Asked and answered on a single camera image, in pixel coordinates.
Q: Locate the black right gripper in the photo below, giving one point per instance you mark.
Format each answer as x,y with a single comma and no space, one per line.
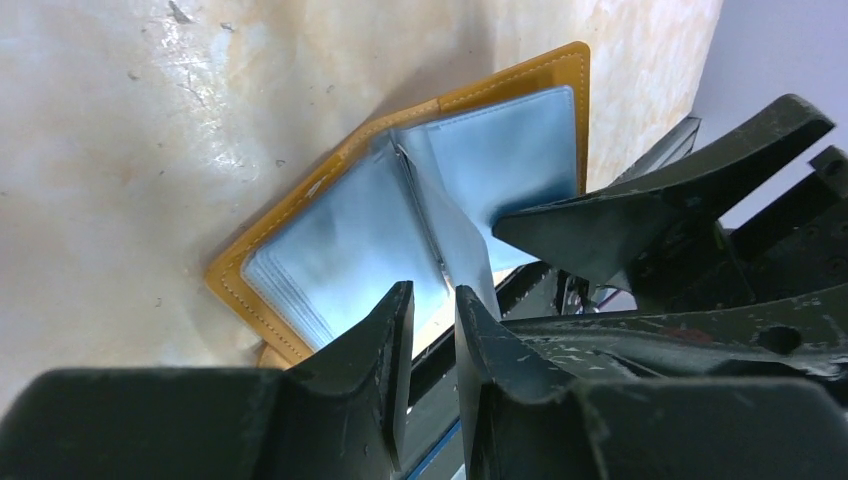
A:
796,244

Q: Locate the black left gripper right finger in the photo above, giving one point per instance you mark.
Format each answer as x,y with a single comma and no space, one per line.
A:
765,421

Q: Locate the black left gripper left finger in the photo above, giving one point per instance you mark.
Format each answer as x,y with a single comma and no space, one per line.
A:
340,414

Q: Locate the yellow leather card holder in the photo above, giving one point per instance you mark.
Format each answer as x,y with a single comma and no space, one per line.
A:
413,196

